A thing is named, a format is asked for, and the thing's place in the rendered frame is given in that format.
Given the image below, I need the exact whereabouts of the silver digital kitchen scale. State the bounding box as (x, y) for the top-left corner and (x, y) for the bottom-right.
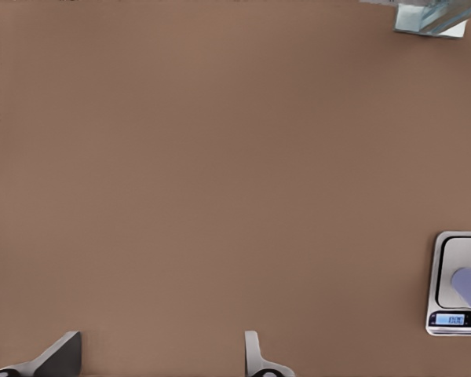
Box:
(425, 230), (471, 337)

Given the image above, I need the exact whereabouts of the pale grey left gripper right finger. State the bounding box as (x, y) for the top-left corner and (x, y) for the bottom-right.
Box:
(243, 330), (296, 377)

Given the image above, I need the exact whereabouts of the silver frame post foot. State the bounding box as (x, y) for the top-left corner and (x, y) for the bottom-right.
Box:
(392, 0), (471, 39)

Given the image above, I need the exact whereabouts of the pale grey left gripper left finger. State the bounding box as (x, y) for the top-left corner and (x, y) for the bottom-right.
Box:
(0, 330), (82, 377)

